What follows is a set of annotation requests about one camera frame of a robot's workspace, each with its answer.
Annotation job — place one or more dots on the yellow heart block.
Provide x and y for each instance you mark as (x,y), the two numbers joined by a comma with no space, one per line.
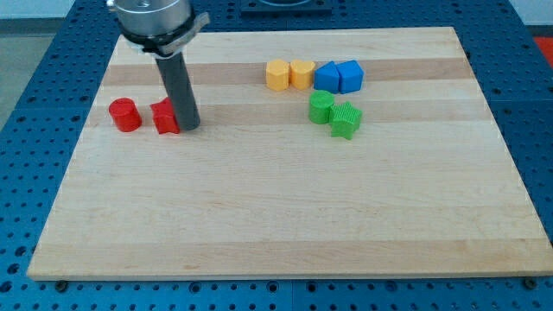
(302,74)

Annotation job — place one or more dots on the blue triangle block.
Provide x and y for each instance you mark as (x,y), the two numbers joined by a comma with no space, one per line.
(327,78)

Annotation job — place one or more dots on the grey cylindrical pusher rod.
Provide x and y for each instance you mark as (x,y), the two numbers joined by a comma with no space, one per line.
(178,86)

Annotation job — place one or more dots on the blue pentagon block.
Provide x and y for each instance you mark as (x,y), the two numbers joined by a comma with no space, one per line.
(351,76)

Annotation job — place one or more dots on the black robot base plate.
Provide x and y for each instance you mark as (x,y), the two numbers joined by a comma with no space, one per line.
(259,7)

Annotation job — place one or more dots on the green cylinder block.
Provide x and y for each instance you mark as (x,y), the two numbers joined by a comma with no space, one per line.
(320,103)

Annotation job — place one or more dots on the wooden board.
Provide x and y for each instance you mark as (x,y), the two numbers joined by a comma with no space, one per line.
(426,187)

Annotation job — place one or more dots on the red star block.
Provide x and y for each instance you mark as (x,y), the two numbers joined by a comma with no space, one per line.
(164,118)

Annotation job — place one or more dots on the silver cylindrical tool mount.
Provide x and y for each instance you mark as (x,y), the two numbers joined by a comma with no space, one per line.
(158,27)

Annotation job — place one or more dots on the yellow hexagon block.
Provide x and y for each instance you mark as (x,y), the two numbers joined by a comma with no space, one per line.
(277,75)

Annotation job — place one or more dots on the red cylinder block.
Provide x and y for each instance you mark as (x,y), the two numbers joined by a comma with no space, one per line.
(125,114)

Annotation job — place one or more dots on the green star block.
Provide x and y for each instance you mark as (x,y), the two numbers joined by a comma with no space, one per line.
(344,120)

